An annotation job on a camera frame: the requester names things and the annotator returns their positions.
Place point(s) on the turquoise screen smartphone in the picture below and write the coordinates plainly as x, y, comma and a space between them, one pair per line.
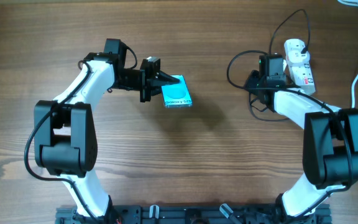
177, 95

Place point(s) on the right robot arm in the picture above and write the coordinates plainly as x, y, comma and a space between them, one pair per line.
330, 138

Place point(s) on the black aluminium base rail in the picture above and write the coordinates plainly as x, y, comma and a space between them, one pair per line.
256, 213

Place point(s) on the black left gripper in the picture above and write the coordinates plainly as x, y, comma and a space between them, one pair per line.
148, 84

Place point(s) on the white power strip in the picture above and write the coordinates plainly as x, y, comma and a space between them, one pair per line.
298, 64

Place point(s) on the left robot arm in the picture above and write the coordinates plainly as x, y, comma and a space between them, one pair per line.
63, 146

